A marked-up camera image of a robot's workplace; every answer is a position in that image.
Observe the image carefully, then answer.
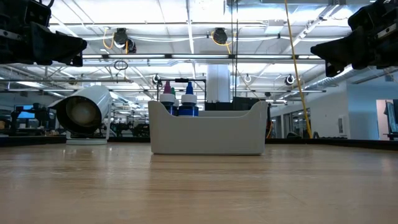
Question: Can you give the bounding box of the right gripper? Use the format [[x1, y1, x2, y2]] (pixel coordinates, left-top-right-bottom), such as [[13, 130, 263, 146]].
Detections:
[[310, 0, 398, 78]]

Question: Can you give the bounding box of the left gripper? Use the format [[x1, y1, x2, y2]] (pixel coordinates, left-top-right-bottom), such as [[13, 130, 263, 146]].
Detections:
[[0, 0, 88, 68]]

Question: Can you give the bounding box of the tall purple-tipped dye bottle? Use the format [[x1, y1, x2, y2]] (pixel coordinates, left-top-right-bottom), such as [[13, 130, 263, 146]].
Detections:
[[159, 80, 177, 115]]

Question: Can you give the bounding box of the tall green-tipped dye bottle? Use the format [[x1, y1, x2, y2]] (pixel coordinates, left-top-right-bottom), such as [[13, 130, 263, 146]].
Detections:
[[170, 87, 180, 116]]

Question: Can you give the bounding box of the tall blue-tipped dye bottle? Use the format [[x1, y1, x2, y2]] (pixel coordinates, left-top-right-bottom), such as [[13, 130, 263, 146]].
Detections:
[[177, 82, 200, 118]]

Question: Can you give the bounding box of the distant blue-screen monitor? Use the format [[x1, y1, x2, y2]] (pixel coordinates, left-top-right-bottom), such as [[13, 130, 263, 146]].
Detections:
[[14, 104, 37, 119]]

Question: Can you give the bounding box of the distant dark monitor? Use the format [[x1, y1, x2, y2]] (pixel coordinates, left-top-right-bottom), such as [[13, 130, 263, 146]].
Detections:
[[384, 99, 398, 134]]

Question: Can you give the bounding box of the black vented box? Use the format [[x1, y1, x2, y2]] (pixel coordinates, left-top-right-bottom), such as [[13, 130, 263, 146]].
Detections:
[[205, 96, 271, 113]]

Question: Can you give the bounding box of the thin black vertical pole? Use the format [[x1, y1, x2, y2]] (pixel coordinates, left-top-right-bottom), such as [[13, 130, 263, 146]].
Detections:
[[229, 0, 239, 100]]

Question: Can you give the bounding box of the black boom stand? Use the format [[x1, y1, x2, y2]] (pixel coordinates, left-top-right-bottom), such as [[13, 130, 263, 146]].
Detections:
[[151, 73, 208, 103]]

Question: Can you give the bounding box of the overhead light bar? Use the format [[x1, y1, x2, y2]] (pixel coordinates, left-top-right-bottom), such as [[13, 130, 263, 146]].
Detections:
[[82, 53, 324, 60]]

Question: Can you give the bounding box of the grey plastic bin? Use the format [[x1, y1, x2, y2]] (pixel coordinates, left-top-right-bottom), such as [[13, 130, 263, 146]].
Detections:
[[147, 100, 269, 156]]

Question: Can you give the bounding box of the silver ceiling air duct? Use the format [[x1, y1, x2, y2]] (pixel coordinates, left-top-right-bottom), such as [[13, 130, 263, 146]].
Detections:
[[306, 67, 374, 91]]

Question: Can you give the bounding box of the yellow hanging cable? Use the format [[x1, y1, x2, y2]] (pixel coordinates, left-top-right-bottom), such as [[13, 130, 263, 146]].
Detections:
[[284, 0, 313, 138]]

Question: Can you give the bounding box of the black hanging cable loop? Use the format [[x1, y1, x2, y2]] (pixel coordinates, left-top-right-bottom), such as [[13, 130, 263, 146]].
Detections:
[[113, 60, 129, 72]]

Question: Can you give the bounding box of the black ceiling cord reel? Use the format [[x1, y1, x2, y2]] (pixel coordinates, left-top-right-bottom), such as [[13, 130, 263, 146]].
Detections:
[[112, 27, 137, 54], [212, 27, 229, 46]]

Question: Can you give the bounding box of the white wall-mounted box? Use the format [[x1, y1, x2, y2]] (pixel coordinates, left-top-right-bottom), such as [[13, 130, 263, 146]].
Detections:
[[338, 114, 349, 137]]

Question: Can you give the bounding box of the black aluminium table frame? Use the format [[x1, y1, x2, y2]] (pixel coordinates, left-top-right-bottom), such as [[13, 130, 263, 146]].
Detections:
[[0, 132, 398, 152]]

